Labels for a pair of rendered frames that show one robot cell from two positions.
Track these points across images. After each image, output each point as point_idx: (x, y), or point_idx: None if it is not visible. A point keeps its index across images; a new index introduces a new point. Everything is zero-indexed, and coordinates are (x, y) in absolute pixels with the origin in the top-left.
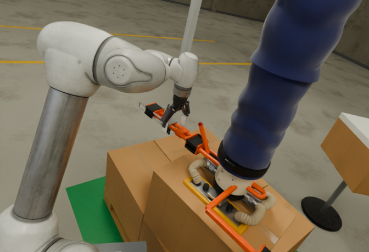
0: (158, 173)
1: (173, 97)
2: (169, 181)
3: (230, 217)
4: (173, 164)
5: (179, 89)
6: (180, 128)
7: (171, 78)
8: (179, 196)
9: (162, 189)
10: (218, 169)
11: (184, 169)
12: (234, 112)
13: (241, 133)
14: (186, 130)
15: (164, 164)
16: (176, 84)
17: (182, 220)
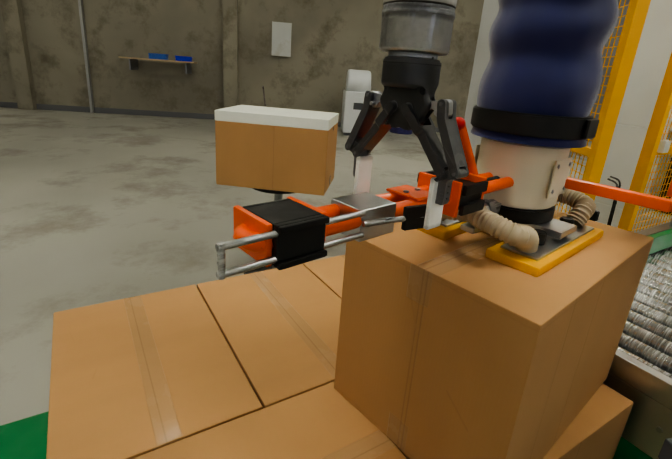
0: (546, 315)
1: (427, 70)
2: (554, 296)
3: (581, 230)
4: (474, 284)
5: (453, 18)
6: (406, 190)
7: None
8: (589, 286)
9: (557, 338)
10: (533, 180)
11: (482, 270)
12: (564, 12)
13: (601, 41)
14: (407, 186)
15: (223, 449)
16: (446, 0)
17: (586, 331)
